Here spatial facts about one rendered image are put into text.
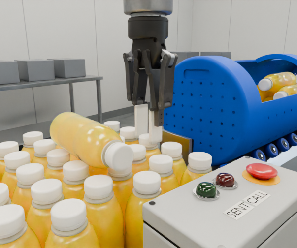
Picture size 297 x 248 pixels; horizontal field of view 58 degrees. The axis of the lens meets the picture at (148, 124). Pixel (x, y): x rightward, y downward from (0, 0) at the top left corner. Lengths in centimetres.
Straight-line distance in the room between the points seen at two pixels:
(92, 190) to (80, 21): 417
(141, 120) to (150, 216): 30
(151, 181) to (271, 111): 42
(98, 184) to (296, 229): 25
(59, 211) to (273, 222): 22
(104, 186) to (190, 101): 41
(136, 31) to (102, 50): 421
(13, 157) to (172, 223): 32
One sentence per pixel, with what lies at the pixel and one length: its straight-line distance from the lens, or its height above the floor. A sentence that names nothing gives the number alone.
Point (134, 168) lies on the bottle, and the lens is 48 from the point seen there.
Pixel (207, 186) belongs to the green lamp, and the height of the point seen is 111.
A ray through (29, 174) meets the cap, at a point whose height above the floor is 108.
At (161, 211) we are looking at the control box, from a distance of 28.
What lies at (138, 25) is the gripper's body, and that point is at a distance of 49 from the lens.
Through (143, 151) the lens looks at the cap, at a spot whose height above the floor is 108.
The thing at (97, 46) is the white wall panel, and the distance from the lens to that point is 464.
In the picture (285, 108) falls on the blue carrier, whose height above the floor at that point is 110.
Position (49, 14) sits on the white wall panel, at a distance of 419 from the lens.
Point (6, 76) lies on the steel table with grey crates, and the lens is 308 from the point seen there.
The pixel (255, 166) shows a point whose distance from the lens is 36.
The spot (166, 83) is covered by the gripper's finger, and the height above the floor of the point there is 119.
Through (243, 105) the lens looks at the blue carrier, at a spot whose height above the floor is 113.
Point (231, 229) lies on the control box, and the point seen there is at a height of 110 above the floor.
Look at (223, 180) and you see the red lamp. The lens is 32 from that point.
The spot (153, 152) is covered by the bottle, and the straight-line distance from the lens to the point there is 54.
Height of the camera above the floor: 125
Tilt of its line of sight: 16 degrees down
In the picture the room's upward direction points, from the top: straight up
